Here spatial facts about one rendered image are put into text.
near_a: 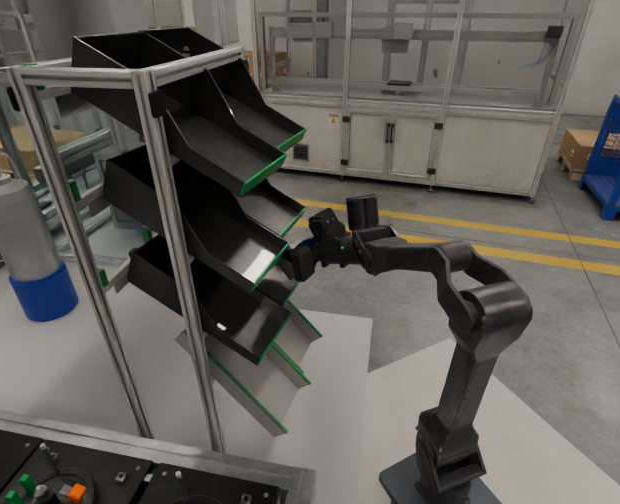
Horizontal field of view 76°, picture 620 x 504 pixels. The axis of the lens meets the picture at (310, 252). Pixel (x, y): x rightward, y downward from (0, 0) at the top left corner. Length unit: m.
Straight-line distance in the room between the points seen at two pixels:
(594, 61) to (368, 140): 5.45
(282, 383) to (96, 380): 0.56
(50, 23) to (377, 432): 1.59
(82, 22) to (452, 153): 3.58
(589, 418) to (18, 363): 2.40
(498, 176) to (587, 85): 4.82
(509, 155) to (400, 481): 3.99
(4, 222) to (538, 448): 1.48
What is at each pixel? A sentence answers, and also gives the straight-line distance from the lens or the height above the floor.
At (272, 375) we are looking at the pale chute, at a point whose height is 1.04.
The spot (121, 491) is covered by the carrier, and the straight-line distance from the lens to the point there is 0.92.
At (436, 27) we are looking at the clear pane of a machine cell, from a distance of 4.28.
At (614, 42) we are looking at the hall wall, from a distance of 9.14.
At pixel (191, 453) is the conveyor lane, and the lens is 0.93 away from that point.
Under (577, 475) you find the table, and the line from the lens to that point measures 1.15.
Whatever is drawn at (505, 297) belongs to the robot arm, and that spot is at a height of 1.45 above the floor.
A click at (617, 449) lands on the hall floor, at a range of 2.47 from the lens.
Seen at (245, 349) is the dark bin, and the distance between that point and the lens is 0.72.
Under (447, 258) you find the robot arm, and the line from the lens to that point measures 0.51.
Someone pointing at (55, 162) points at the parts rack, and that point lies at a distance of 0.68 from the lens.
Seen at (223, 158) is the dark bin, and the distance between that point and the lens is 0.61.
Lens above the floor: 1.72
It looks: 32 degrees down
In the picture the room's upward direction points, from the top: straight up
